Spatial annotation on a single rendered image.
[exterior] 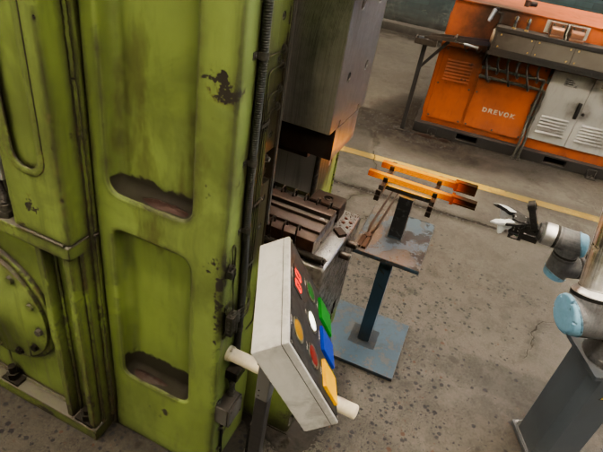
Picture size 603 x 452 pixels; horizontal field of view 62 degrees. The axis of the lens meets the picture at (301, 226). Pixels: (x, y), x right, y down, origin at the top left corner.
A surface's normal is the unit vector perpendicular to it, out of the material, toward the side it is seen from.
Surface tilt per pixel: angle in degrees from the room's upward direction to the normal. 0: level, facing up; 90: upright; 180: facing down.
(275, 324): 30
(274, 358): 90
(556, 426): 90
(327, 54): 90
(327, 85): 90
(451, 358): 0
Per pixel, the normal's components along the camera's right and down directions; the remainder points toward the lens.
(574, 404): -0.69, 0.33
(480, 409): 0.14, -0.81
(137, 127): -0.40, 0.46
